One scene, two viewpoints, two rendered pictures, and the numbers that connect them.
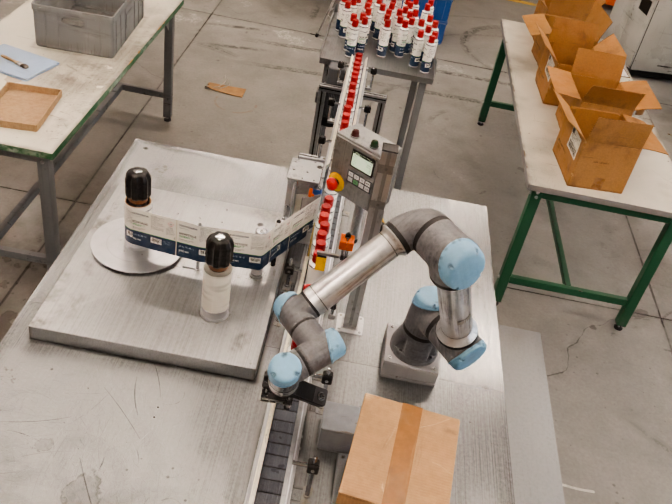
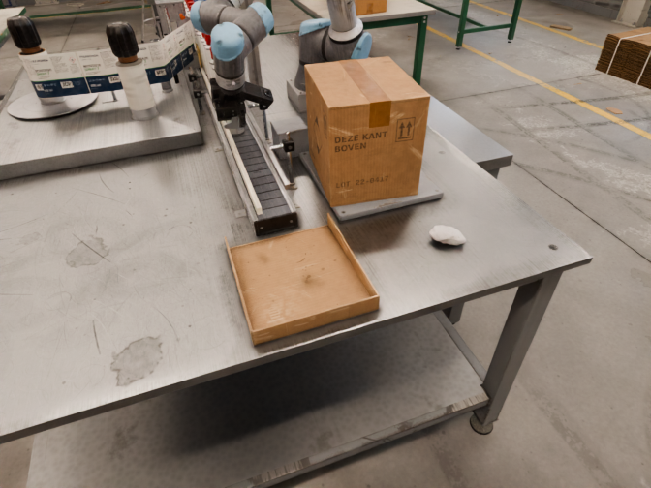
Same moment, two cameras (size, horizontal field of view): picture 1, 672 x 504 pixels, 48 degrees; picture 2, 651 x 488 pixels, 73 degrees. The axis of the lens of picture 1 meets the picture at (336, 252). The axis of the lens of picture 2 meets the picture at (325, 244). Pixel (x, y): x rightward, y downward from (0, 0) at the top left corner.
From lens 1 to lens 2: 1.02 m
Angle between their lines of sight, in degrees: 14
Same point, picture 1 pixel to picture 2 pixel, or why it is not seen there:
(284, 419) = (244, 145)
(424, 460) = (382, 76)
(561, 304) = not seen: hidden behind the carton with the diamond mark
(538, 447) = (434, 109)
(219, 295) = (141, 87)
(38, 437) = (21, 235)
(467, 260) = not seen: outside the picture
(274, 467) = (255, 170)
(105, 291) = (38, 132)
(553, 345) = not seen: hidden behind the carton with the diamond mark
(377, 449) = (339, 82)
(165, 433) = (146, 193)
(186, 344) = (132, 136)
